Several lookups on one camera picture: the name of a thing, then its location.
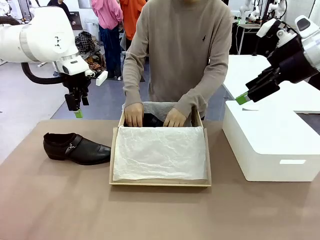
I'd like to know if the white plastic storage box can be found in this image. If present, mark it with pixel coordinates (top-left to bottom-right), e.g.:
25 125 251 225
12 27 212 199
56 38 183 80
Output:
222 99 320 183

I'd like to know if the person in beige sweater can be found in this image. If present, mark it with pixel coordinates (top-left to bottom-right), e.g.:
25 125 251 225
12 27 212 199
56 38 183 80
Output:
122 0 234 121

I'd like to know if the brown cardboard shoe box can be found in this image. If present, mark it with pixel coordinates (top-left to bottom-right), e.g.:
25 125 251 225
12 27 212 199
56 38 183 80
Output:
109 101 213 188

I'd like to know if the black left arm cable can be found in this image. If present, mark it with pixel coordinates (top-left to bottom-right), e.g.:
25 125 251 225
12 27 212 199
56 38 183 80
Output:
0 16 66 85

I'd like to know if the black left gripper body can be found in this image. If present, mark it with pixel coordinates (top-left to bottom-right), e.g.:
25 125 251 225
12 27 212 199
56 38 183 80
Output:
61 74 92 98

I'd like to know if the person's left hand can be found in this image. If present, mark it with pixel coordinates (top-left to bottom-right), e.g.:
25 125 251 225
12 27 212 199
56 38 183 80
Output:
162 107 188 128

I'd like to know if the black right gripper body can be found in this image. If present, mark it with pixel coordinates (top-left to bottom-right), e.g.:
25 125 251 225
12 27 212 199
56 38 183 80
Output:
266 35 314 84

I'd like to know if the pile of patterned clothes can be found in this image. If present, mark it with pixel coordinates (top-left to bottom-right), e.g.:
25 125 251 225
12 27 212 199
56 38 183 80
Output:
74 30 108 73

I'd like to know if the white tissue paper sheet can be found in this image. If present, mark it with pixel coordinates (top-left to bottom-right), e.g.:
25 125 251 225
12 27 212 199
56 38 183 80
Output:
112 100 209 183

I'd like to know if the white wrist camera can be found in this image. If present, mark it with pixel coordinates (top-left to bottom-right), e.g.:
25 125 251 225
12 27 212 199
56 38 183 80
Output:
255 17 299 49
84 69 109 87

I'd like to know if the background table with robots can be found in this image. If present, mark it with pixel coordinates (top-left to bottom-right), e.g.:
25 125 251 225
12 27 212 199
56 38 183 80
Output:
231 21 262 56

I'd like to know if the person in pink jacket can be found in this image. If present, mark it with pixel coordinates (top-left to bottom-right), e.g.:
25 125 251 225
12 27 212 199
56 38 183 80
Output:
90 0 125 80

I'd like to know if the person's left forearm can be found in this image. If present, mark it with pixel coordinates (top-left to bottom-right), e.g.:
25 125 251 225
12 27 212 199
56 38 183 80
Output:
173 61 226 119

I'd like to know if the black leather buckle shoe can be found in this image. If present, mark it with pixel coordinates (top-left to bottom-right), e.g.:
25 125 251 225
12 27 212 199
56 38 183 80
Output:
42 132 112 166
142 112 165 128

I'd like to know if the person in orange top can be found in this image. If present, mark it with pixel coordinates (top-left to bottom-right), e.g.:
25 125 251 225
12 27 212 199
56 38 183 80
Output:
119 0 148 52

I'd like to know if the person's right hand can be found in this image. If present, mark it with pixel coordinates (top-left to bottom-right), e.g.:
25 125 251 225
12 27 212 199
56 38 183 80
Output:
123 102 145 128

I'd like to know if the person's right forearm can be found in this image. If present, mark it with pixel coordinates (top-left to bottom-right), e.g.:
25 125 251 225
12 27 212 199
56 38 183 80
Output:
122 48 151 107

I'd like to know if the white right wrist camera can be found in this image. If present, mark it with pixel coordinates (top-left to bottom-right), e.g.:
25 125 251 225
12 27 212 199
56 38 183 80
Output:
255 17 299 49

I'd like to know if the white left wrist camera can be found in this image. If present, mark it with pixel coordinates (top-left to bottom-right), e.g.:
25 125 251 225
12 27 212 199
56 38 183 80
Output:
84 69 109 87

